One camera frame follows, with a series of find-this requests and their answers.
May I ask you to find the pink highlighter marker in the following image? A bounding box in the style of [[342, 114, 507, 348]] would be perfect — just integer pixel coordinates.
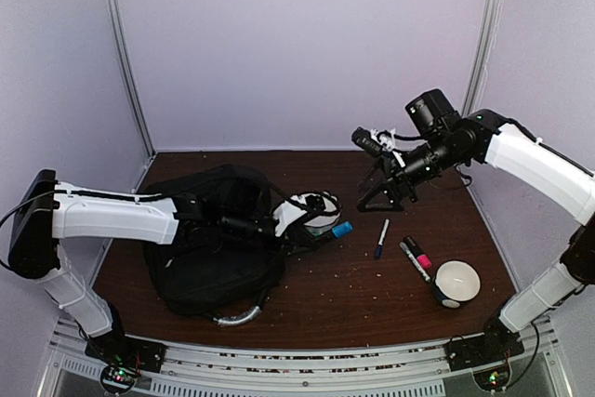
[[403, 236, 431, 270]]

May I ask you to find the white marker pen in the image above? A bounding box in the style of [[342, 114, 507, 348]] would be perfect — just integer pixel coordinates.
[[399, 242, 431, 284]]

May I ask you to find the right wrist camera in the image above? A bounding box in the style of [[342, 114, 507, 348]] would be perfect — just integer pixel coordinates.
[[351, 127, 405, 170]]

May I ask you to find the white fluted ceramic bowl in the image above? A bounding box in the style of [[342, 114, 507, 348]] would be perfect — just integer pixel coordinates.
[[293, 191, 341, 236]]

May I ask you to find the blue highlighter marker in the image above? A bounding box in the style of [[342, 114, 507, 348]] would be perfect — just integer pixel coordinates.
[[331, 221, 353, 239]]

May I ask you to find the aluminium front rail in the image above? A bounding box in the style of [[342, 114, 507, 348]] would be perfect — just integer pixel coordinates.
[[36, 317, 577, 397]]

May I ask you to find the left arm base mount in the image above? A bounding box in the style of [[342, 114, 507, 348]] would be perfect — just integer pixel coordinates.
[[85, 337, 166, 395]]

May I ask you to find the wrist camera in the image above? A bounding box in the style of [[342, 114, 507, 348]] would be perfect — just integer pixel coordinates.
[[272, 195, 315, 237], [351, 127, 405, 170]]

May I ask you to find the blue capped white pen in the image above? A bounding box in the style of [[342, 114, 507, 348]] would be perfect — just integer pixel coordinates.
[[374, 218, 390, 259]]

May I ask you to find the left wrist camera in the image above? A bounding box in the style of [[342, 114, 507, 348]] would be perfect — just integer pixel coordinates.
[[272, 195, 315, 237]]

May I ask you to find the aluminium corner post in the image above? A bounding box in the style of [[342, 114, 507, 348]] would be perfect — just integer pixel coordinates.
[[461, 0, 502, 114], [96, 0, 157, 156]]

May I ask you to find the white and dark blue bowl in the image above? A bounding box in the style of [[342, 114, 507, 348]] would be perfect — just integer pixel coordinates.
[[432, 260, 482, 309]]

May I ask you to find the right aluminium corner post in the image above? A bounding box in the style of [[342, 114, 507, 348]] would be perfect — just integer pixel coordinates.
[[461, 0, 502, 114]]

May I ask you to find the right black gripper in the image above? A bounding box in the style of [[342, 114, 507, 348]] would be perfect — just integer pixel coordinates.
[[356, 131, 466, 213]]

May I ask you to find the black student backpack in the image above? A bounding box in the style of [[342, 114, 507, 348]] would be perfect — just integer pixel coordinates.
[[143, 165, 286, 327]]

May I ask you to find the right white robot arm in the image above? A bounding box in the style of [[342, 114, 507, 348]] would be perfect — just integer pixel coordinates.
[[351, 89, 594, 362]]

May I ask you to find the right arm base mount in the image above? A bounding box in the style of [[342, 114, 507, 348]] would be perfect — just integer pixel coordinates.
[[444, 334, 524, 393]]

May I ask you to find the left aluminium corner post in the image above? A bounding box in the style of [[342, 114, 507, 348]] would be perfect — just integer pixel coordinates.
[[96, 0, 157, 156]]

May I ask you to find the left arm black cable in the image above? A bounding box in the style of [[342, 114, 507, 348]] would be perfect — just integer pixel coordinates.
[[0, 192, 61, 272]]

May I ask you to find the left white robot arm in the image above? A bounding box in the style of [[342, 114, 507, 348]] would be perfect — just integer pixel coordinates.
[[7, 165, 286, 364]]

